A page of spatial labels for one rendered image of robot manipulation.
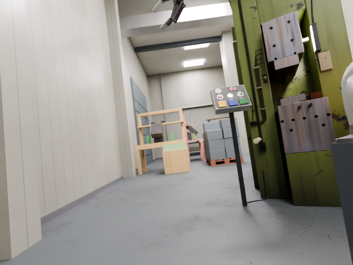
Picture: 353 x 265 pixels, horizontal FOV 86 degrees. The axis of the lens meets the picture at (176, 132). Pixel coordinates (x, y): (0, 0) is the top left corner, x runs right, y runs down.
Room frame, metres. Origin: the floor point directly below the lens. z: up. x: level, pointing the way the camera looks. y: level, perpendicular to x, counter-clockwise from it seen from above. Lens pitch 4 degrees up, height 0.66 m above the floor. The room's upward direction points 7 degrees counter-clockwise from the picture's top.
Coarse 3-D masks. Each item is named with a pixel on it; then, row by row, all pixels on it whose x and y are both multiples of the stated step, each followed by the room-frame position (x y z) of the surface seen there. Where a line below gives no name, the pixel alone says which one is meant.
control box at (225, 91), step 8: (216, 88) 1.91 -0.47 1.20; (224, 88) 1.90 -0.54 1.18; (232, 88) 1.88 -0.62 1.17; (240, 88) 1.88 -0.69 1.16; (216, 96) 1.85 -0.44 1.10; (224, 96) 1.84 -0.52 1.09; (232, 96) 1.83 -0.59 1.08; (240, 96) 1.82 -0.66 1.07; (216, 104) 1.80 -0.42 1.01; (248, 104) 1.77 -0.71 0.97; (216, 112) 1.81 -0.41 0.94; (224, 112) 1.82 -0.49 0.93; (232, 112) 1.83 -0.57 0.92
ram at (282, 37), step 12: (264, 24) 1.80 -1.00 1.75; (276, 24) 1.75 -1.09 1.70; (288, 24) 1.71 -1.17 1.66; (264, 36) 1.81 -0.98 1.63; (276, 36) 1.76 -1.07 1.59; (288, 36) 1.72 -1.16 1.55; (300, 36) 1.68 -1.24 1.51; (276, 48) 1.77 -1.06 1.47; (288, 48) 1.73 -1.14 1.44; (300, 48) 1.68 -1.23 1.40; (300, 60) 1.88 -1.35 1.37
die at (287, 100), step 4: (292, 96) 1.74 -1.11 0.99; (296, 96) 1.73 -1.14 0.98; (300, 96) 1.71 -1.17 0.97; (304, 96) 1.70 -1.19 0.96; (280, 100) 1.82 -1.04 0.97; (284, 100) 1.77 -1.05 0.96; (288, 100) 1.76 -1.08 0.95; (292, 100) 1.74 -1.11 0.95; (296, 100) 1.73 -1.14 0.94; (300, 100) 1.72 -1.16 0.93; (284, 104) 1.77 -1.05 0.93
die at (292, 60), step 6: (276, 60) 1.78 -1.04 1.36; (282, 60) 1.76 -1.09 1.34; (288, 60) 1.73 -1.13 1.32; (294, 60) 1.71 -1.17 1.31; (276, 66) 1.78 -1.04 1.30; (282, 66) 1.76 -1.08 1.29; (288, 66) 1.74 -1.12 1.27; (294, 66) 1.76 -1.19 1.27; (276, 72) 1.86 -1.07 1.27; (282, 72) 1.88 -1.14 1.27; (276, 78) 2.08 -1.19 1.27; (282, 78) 2.11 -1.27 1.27
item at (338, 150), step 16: (336, 144) 0.70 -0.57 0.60; (352, 144) 0.63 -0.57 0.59; (336, 160) 0.71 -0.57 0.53; (352, 160) 0.64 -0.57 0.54; (336, 176) 0.72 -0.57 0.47; (352, 176) 0.65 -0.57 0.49; (352, 192) 0.67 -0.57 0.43; (352, 208) 0.68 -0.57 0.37; (352, 224) 0.69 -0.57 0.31; (352, 240) 0.70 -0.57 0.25; (352, 256) 0.72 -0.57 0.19
